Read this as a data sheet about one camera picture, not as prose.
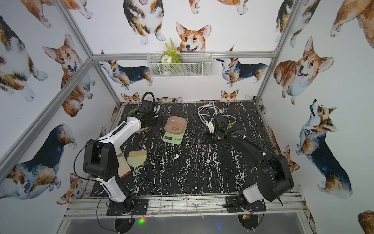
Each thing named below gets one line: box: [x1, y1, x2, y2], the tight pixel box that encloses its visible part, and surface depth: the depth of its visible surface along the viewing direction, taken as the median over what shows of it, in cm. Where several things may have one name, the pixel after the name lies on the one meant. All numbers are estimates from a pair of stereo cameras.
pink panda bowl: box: [164, 116, 188, 135], surface depth 104 cm
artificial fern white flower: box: [160, 38, 183, 76], surface depth 85 cm
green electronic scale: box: [162, 119, 188, 145], surface depth 100 cm
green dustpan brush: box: [126, 149, 148, 176], surface depth 93 cm
